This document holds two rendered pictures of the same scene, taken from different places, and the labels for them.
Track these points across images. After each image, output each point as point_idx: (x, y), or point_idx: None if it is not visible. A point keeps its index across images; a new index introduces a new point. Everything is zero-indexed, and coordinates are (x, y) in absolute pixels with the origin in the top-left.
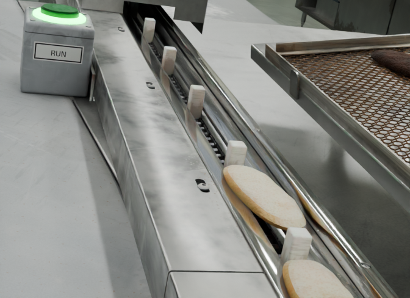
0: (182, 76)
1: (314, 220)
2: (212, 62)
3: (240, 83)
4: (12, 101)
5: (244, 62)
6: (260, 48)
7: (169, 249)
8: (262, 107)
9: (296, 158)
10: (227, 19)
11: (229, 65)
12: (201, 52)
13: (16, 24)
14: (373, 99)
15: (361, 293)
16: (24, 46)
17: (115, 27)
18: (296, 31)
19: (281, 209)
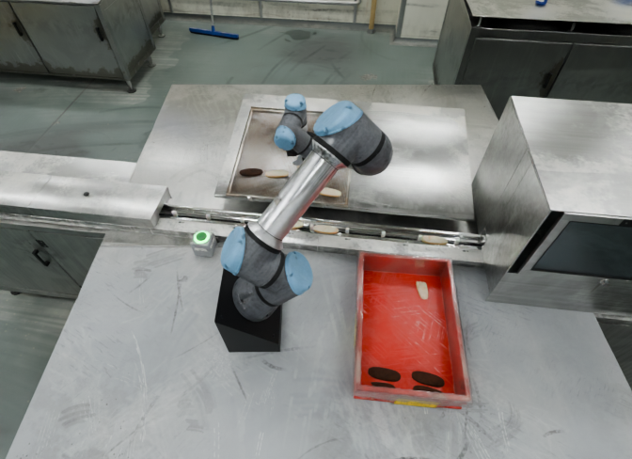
0: (218, 217)
1: (302, 220)
2: (185, 202)
3: (206, 201)
4: (218, 260)
5: (185, 193)
6: (218, 194)
7: (311, 244)
8: (226, 203)
9: (260, 209)
10: (125, 178)
11: (188, 198)
12: (174, 202)
13: (138, 250)
14: (266, 188)
15: (322, 223)
16: (209, 249)
17: (179, 223)
18: (146, 161)
19: (299, 224)
